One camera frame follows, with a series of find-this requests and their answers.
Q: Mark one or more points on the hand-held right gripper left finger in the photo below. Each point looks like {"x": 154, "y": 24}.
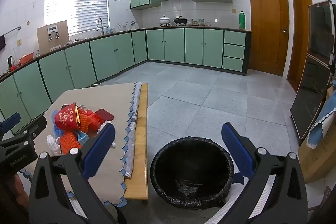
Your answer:
{"x": 99, "y": 150}

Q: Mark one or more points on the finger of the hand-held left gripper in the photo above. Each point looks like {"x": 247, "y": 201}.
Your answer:
{"x": 32, "y": 129}
{"x": 11, "y": 121}

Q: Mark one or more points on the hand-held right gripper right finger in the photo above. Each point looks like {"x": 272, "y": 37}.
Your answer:
{"x": 237, "y": 150}

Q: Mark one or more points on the light blue packet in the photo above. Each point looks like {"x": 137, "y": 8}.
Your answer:
{"x": 82, "y": 138}

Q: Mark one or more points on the blue plastic wrapper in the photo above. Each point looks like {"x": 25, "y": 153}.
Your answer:
{"x": 55, "y": 124}

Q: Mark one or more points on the white plastic bag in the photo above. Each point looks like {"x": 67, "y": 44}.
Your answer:
{"x": 53, "y": 144}

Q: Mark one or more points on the orange foam net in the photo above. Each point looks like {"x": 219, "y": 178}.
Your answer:
{"x": 88, "y": 119}
{"x": 68, "y": 141}

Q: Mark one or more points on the red paper cup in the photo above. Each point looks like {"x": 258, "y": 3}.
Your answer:
{"x": 65, "y": 117}

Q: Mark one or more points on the dark red wallet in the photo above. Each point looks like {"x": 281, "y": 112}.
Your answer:
{"x": 105, "y": 114}

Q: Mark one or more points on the black-lined trash bin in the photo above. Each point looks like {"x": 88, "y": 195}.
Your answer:
{"x": 191, "y": 166}

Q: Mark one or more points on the person's left hand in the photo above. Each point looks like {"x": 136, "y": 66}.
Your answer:
{"x": 20, "y": 187}

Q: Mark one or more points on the patterned tablecloth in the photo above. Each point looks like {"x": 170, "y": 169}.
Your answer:
{"x": 135, "y": 119}

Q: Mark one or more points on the wooden table with cloth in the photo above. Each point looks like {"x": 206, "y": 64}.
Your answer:
{"x": 92, "y": 98}

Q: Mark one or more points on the person's striped white leg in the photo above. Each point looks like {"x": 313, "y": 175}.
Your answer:
{"x": 233, "y": 205}

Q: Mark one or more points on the metal kettle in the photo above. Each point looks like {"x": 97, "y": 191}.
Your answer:
{"x": 11, "y": 62}

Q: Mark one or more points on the red basket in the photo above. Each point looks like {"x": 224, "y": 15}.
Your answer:
{"x": 26, "y": 58}

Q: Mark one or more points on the dark towel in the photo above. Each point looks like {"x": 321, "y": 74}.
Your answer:
{"x": 2, "y": 43}

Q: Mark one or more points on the large cardboard box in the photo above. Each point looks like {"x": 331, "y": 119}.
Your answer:
{"x": 320, "y": 161}

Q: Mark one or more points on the blue scalloped cloth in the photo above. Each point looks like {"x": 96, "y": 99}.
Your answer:
{"x": 319, "y": 132}

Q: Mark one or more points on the green cabinet drawer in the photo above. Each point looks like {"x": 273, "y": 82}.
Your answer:
{"x": 234, "y": 37}
{"x": 232, "y": 63}
{"x": 234, "y": 50}

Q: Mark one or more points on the small cardboard box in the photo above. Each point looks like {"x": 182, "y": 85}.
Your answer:
{"x": 52, "y": 35}

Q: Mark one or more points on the green base cabinet run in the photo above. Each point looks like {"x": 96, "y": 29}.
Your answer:
{"x": 105, "y": 53}

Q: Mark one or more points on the black glass cabinet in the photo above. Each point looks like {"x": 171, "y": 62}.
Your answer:
{"x": 312, "y": 77}

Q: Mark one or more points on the metal faucet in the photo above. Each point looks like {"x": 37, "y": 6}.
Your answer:
{"x": 100, "y": 26}

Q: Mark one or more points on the closed wooden door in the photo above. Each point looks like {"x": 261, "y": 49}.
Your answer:
{"x": 267, "y": 27}

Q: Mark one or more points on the open wooden door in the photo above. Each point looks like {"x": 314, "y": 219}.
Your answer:
{"x": 300, "y": 37}

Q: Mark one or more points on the green bottle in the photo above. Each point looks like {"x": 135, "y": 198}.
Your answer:
{"x": 242, "y": 20}

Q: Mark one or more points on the white window blind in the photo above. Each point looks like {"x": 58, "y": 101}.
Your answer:
{"x": 76, "y": 3}

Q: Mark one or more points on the black wok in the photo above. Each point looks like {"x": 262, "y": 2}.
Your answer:
{"x": 180, "y": 21}

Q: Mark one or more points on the white cooking pot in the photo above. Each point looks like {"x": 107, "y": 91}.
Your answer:
{"x": 164, "y": 21}

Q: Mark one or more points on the metal towel rail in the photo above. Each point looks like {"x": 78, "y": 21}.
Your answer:
{"x": 10, "y": 30}

